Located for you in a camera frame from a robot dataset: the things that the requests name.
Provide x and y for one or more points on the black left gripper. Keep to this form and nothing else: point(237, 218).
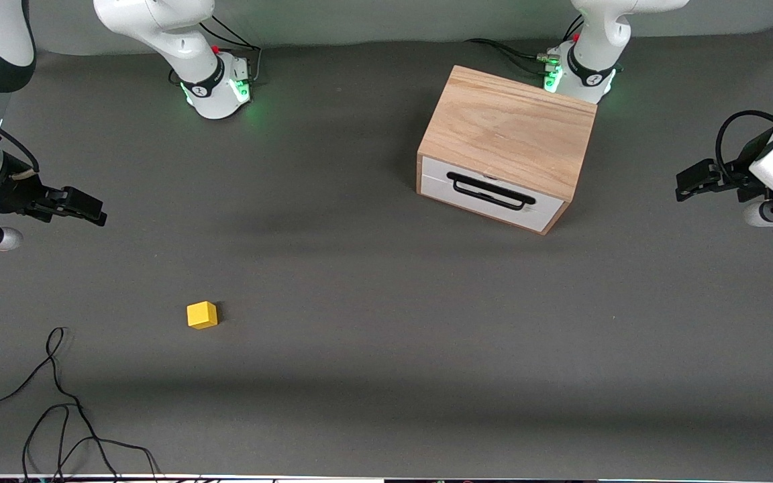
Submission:
point(741, 170)

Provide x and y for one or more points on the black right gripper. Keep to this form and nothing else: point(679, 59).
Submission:
point(12, 190)

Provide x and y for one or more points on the yellow cube block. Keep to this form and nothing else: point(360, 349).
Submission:
point(202, 315)

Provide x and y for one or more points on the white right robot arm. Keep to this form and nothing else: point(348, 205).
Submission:
point(205, 60)

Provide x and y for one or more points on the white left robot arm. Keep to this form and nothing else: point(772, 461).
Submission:
point(594, 67)

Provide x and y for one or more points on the wooden drawer cabinet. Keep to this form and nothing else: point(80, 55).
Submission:
point(507, 124)

